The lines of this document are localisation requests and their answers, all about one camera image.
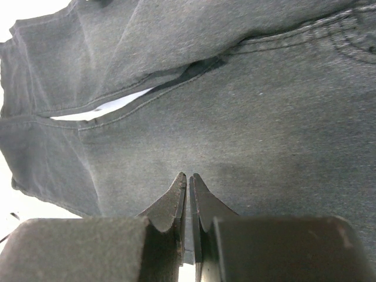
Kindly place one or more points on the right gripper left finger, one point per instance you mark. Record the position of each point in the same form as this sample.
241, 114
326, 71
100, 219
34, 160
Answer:
168, 212

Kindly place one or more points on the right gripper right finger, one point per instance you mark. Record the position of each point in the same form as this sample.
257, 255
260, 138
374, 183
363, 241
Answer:
204, 208

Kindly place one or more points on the black trousers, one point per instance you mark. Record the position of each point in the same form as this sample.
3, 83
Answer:
271, 102

